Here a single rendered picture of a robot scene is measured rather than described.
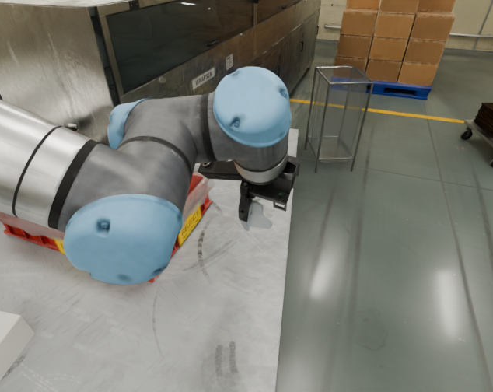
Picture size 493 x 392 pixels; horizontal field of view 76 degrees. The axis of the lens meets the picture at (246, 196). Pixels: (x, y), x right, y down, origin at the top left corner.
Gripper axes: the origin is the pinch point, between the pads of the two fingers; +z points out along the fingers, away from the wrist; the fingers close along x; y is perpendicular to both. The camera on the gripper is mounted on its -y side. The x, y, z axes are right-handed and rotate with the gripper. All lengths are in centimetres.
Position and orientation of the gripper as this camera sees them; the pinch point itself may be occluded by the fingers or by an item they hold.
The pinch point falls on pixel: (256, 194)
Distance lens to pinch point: 63.8
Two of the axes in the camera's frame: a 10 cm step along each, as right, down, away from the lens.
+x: 3.5, -9.1, 2.3
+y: 9.3, 3.1, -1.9
